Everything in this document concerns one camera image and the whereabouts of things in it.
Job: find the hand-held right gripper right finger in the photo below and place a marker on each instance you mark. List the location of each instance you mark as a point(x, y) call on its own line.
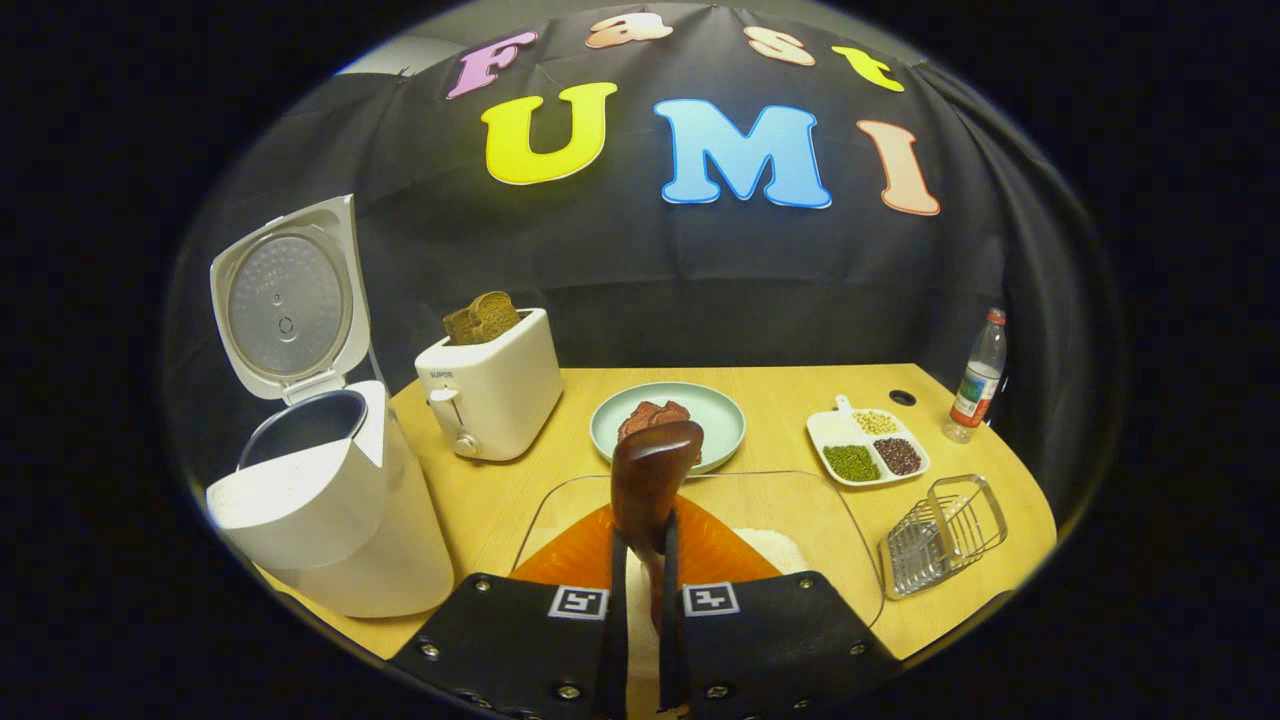
point(675, 650)

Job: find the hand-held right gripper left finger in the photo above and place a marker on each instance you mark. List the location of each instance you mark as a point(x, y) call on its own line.
point(614, 650)

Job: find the brown wooden spoon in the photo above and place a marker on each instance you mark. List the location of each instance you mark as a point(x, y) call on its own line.
point(650, 480)

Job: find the white rice cooker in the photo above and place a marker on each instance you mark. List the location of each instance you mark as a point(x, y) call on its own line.
point(330, 530)

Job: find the clear plastic container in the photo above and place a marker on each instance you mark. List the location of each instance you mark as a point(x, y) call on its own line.
point(800, 500)

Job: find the pale green plate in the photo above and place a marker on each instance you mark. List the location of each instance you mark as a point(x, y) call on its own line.
point(720, 415)

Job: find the brown meat slices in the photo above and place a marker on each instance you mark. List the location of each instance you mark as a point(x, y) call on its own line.
point(650, 412)

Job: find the green mung beans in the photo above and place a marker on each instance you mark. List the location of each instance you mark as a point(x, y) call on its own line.
point(851, 463)

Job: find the white divided dish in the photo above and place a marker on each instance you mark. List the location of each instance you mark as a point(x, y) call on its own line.
point(835, 425)

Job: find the white toaster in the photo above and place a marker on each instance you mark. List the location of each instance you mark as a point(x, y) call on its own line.
point(495, 400)

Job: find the dark red beans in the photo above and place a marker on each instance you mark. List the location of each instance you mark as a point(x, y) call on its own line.
point(898, 456)

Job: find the yellow soybeans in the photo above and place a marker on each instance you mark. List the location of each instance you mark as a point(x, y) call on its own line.
point(876, 422)

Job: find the brown bread slices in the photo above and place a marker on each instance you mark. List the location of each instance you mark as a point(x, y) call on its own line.
point(483, 318)

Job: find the black backdrop cloth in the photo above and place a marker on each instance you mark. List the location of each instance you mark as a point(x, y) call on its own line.
point(640, 260)

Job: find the clear plastic water bottle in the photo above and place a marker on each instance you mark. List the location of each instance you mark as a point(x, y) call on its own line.
point(977, 380)

